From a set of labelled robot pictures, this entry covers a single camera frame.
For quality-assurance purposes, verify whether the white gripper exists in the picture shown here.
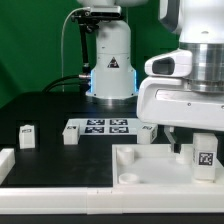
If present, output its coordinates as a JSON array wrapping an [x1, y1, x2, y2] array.
[[137, 77, 224, 153]]

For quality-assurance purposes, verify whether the white square table top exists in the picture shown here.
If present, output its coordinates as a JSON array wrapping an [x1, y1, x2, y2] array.
[[111, 142, 224, 188]]

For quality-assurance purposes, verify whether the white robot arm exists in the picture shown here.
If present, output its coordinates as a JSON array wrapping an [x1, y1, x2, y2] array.
[[136, 0, 224, 131]]

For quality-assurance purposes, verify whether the white U-shaped fence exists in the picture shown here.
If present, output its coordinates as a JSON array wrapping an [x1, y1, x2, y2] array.
[[0, 158, 224, 214]]

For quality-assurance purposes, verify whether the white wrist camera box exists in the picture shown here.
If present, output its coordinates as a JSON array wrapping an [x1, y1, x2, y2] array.
[[145, 49, 193, 77]]

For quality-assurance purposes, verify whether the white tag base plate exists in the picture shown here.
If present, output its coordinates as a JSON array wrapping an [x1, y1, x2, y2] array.
[[65, 118, 143, 135]]

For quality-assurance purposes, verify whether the black cable bundle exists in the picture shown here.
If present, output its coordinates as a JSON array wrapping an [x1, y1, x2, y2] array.
[[41, 73, 92, 93]]

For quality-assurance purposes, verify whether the black camera on stand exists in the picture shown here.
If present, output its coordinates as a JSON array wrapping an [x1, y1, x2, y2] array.
[[71, 5, 123, 74]]

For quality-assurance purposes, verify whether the grey cable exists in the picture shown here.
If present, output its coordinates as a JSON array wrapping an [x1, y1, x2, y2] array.
[[60, 7, 90, 93]]

